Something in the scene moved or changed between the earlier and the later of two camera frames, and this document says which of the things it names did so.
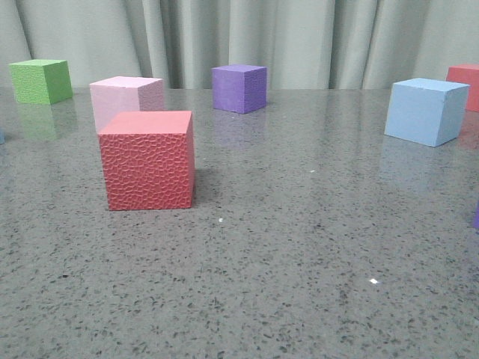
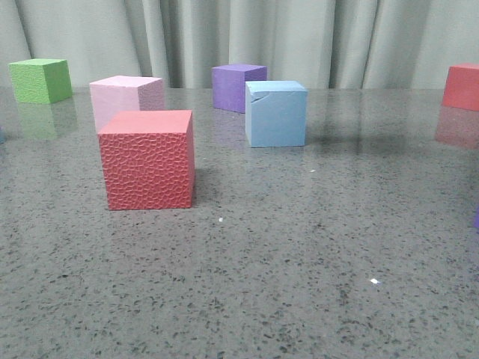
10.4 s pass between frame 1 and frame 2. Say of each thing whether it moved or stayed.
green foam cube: stayed
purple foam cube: stayed
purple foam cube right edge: stayed
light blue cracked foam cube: moved
